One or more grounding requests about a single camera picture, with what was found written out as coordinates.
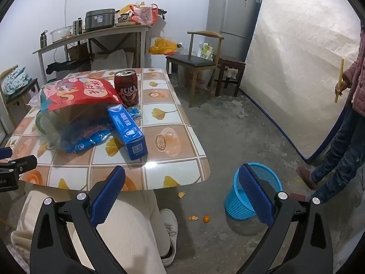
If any yellow stick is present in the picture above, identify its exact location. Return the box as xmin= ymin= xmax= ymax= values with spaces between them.
xmin=334 ymin=58 xmax=345 ymax=103

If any white mattress with blue edge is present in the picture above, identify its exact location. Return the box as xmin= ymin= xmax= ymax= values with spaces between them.
xmin=239 ymin=0 xmax=362 ymax=164

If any wooden chair with black seat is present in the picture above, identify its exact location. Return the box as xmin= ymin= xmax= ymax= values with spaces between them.
xmin=166 ymin=30 xmax=224 ymax=107

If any green clear plastic bag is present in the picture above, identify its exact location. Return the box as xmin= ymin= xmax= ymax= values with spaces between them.
xmin=29 ymin=93 xmax=69 ymax=149

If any pink plastic bag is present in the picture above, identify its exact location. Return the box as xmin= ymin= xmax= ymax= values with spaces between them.
xmin=130 ymin=3 xmax=159 ymax=26

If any floral cloth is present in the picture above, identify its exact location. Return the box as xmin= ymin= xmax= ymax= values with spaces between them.
xmin=1 ymin=66 xmax=32 ymax=95

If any wooden chair with floral cloth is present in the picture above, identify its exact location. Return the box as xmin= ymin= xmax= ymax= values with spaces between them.
xmin=0 ymin=65 xmax=40 ymax=126

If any blue plastic waste basket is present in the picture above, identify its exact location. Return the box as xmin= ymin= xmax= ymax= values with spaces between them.
xmin=225 ymin=162 xmax=283 ymax=220

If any grey rice cooker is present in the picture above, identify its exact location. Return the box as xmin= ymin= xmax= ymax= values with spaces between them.
xmin=85 ymin=9 xmax=116 ymax=31

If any clear glass bowl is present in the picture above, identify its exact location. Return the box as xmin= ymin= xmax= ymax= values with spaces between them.
xmin=50 ymin=26 xmax=73 ymax=43

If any yellow orange plastic bag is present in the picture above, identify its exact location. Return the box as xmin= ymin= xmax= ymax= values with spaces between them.
xmin=149 ymin=38 xmax=183 ymax=55

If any grey side table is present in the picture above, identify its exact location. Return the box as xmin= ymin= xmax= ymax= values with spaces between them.
xmin=32 ymin=24 xmax=150 ymax=83

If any dark wooden stool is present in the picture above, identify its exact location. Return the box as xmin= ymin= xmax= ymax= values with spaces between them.
xmin=214 ymin=55 xmax=246 ymax=97

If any blue cardboard box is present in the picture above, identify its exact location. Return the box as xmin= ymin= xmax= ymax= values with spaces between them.
xmin=107 ymin=105 xmax=149 ymax=161

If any brown kraft paper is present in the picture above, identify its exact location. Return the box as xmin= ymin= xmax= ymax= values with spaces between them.
xmin=55 ymin=103 xmax=115 ymax=129

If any beige cushion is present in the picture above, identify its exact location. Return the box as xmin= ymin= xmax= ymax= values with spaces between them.
xmin=91 ymin=49 xmax=127 ymax=70

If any black cloth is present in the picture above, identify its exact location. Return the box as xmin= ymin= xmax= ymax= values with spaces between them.
xmin=46 ymin=60 xmax=92 ymax=75

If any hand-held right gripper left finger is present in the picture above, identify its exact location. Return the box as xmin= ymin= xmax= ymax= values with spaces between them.
xmin=30 ymin=166 xmax=127 ymax=274

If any green white carton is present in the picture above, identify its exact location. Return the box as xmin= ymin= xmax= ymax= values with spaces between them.
xmin=198 ymin=42 xmax=214 ymax=60

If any brown cardboard box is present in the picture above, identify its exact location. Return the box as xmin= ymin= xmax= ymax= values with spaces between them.
xmin=68 ymin=42 xmax=92 ymax=62

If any red snack bag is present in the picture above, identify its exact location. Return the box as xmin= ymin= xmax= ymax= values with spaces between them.
xmin=40 ymin=77 xmax=122 ymax=113

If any silver refrigerator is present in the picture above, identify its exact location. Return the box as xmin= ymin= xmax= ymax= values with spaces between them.
xmin=206 ymin=0 xmax=261 ymax=62

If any blue wrapper with red logo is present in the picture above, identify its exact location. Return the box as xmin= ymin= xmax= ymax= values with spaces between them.
xmin=58 ymin=120 xmax=126 ymax=155

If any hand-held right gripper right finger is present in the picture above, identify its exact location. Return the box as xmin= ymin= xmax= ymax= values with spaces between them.
xmin=238 ymin=164 xmax=334 ymax=274

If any red drink can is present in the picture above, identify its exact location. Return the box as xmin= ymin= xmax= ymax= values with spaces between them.
xmin=114 ymin=69 xmax=140 ymax=107

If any white bag with red print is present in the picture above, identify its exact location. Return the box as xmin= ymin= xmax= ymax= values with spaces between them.
xmin=185 ymin=68 xmax=213 ymax=89

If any person's leg in white pants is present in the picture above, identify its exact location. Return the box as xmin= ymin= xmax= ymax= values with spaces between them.
xmin=11 ymin=190 xmax=174 ymax=274

